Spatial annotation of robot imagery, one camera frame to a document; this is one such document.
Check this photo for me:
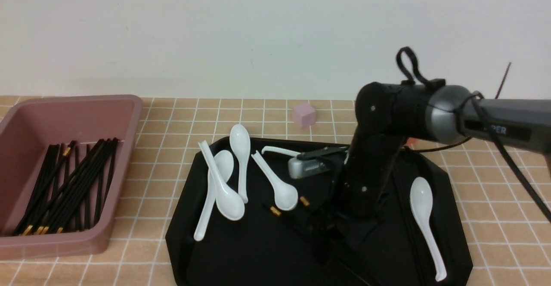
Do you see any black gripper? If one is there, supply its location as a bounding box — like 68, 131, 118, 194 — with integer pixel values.
310, 146, 392, 249

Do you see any black chopstick gold band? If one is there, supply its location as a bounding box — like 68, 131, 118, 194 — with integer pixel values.
299, 196, 327, 223
261, 203, 329, 255

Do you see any black chopsticks bundle in bin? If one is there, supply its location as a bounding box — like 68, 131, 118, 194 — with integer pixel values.
12, 137, 120, 236

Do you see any orange cube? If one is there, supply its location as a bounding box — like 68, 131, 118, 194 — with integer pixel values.
405, 137, 418, 147

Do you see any white spoon right side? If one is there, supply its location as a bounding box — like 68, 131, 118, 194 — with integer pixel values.
409, 177, 447, 282

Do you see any lilac cube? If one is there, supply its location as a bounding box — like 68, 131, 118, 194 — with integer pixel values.
292, 102, 317, 129

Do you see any white spoon centre of tray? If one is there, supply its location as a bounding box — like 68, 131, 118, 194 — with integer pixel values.
251, 150, 299, 211

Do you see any black chopstick by right spoon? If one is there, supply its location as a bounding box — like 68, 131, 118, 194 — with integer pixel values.
394, 182, 425, 286

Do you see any white spoon lying sideways top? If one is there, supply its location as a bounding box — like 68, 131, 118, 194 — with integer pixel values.
261, 146, 301, 157

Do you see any black octagonal tray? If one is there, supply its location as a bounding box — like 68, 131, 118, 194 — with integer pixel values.
166, 150, 474, 286

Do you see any white spoon upright centre-left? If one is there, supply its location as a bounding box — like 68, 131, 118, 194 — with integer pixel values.
229, 124, 251, 204

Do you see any white spoon crossing on top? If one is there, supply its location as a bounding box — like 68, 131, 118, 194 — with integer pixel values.
198, 140, 245, 221

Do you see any white spoon under crossing spoon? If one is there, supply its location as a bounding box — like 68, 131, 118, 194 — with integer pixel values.
194, 150, 234, 242

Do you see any pink plastic bin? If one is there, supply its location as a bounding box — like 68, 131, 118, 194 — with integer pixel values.
0, 94, 143, 261

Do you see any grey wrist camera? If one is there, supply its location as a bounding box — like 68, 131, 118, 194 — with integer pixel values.
288, 157, 330, 179

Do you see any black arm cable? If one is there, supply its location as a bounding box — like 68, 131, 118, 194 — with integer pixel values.
395, 47, 551, 224

